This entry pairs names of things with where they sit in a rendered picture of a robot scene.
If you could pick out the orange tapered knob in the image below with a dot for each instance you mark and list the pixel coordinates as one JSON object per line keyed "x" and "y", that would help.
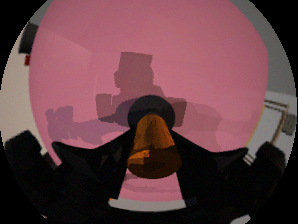
{"x": 154, "y": 154}

